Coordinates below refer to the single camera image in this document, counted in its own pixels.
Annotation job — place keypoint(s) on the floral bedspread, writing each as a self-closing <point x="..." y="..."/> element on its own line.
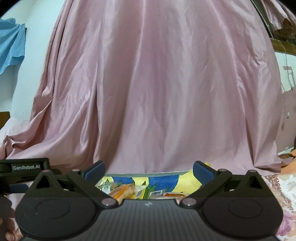
<point x="283" y="188"/>

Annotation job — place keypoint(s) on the red spicy tofu snack packet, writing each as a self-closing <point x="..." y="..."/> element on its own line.
<point x="178" y="197"/>

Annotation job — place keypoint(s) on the person's left hand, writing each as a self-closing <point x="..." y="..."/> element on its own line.
<point x="8" y="227"/>

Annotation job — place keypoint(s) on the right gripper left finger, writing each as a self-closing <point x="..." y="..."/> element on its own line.
<point x="85" y="180"/>

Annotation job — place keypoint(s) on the sandwich cracker packet in box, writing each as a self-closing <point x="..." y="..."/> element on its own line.
<point x="123" y="191"/>

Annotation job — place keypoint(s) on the blue cloth on wall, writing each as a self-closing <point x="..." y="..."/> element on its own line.
<point x="13" y="41"/>

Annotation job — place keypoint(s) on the wooden window frame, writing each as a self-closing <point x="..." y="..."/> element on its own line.
<point x="278" y="44"/>

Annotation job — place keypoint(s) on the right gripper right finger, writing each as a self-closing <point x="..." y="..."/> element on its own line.
<point x="211" y="180"/>

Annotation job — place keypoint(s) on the tied pink window curtain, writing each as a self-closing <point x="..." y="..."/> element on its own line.
<point x="282" y="20"/>

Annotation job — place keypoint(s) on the pink satin curtain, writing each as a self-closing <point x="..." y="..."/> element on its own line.
<point x="153" y="86"/>

